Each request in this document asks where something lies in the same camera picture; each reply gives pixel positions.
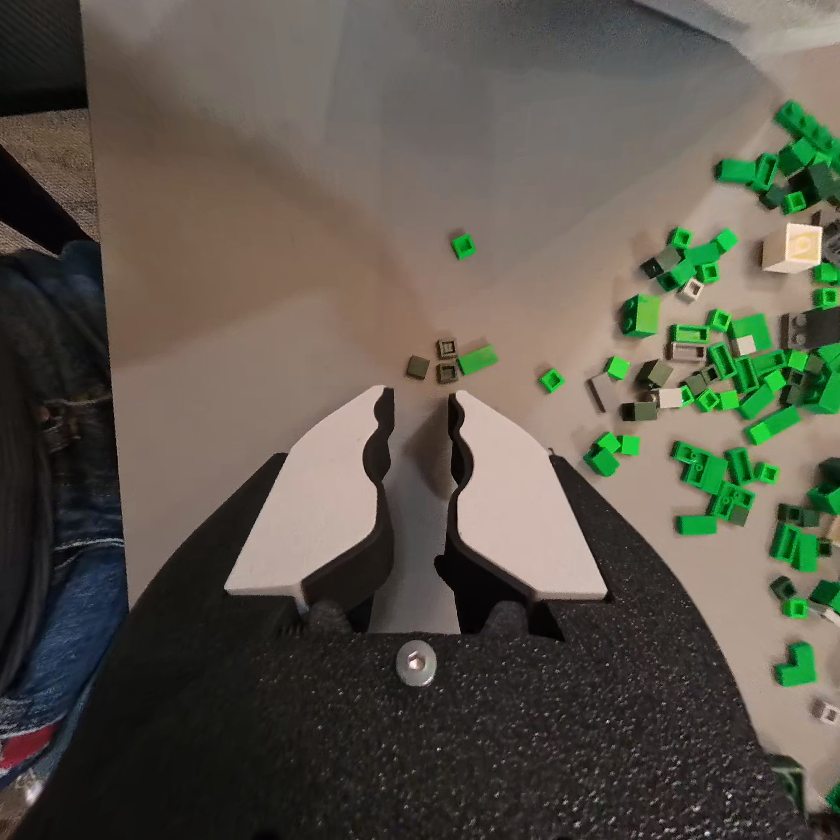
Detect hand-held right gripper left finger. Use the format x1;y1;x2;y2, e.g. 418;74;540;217
224;385;396;632

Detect person's dark sweater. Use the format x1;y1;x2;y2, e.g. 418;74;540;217
0;256;60;690

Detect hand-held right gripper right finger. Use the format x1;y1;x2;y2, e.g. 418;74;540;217
434;389;609;635

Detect person's blue jeans legs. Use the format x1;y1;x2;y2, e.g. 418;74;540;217
0;239;129;788

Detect cream studded brick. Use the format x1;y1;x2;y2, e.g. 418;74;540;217
761;223;824;273

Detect pile of small green bricks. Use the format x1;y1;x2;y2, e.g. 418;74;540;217
406;98;840;815

